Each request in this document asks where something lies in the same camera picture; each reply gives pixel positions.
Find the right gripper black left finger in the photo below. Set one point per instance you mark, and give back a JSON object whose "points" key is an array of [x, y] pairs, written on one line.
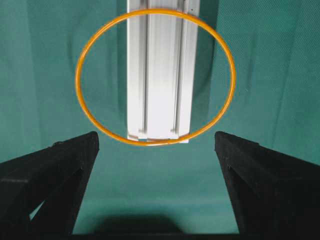
{"points": [[41, 192]]}

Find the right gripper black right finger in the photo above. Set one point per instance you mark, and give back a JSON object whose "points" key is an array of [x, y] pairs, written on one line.
{"points": [[272, 194]]}

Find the silver aluminium extrusion rail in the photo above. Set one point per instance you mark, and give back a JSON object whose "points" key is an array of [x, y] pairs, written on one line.
{"points": [[161, 57]]}

